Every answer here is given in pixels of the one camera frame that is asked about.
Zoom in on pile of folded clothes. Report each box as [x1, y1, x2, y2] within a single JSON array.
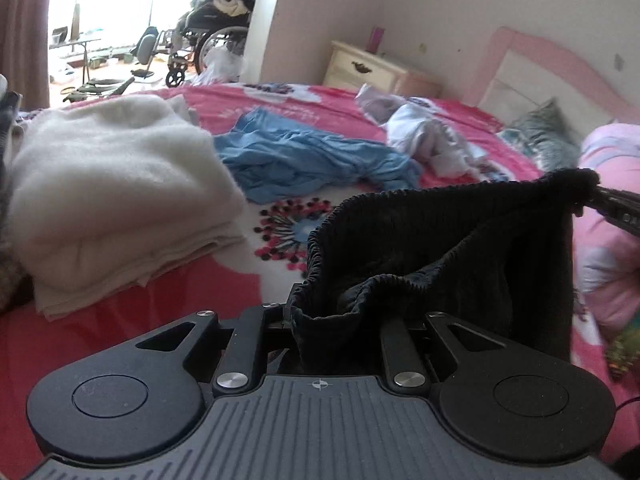
[[1, 76, 26, 313]]

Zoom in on white plastic bag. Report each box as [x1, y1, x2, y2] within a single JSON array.
[[192, 47, 244, 86]]

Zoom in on pink cup on nightstand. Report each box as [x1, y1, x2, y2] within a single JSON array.
[[366, 27, 385, 54]]

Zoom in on light blue crumpled garment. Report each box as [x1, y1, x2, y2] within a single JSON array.
[[213, 108, 422, 204]]

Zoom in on grey patterned pillow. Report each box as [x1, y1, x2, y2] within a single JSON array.
[[497, 99, 579, 174]]

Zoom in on pink headboard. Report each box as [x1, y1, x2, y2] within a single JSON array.
[[462, 27, 639, 145]]

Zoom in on wheelchair loaded with clothes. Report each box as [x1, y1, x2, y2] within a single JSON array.
[[165, 0, 256, 88]]

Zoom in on black pants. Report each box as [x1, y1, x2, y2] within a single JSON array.
[[286, 169, 599, 374]]

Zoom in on white lilac crumpled garment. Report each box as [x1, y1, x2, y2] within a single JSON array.
[[355, 84, 514, 182]]

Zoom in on brown curtain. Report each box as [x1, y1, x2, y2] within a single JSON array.
[[1, 0, 50, 110]]

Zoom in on cream nightstand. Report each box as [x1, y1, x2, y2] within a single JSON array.
[[322, 40, 442, 98]]

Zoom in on folded white fluffy blanket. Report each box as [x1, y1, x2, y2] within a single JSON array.
[[3, 94, 246, 320]]

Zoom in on pink quilt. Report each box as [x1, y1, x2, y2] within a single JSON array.
[[574, 124, 639, 339]]

